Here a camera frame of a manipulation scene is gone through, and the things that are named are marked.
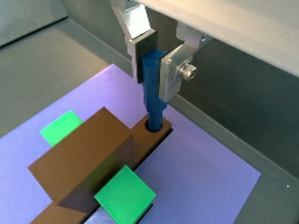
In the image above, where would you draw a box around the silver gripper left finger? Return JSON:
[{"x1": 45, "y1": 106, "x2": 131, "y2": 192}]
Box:
[{"x1": 109, "y1": 0, "x2": 157, "y2": 83}]

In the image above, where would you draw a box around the blue stepped peg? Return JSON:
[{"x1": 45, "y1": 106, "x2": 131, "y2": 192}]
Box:
[{"x1": 141, "y1": 50, "x2": 167, "y2": 132}]

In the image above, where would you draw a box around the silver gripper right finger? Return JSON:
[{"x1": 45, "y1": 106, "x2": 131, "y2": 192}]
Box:
[{"x1": 159, "y1": 24, "x2": 211, "y2": 102}]

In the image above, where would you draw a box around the brown L-shaped holed block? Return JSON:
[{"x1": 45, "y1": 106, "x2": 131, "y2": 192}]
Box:
[{"x1": 29, "y1": 108, "x2": 172, "y2": 224}]

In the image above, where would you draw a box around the purple base block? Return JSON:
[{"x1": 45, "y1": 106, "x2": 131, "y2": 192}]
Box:
[{"x1": 0, "y1": 66, "x2": 260, "y2": 224}]

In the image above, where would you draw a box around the green block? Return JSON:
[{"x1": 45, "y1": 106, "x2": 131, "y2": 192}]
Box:
[{"x1": 41, "y1": 111, "x2": 155, "y2": 224}]

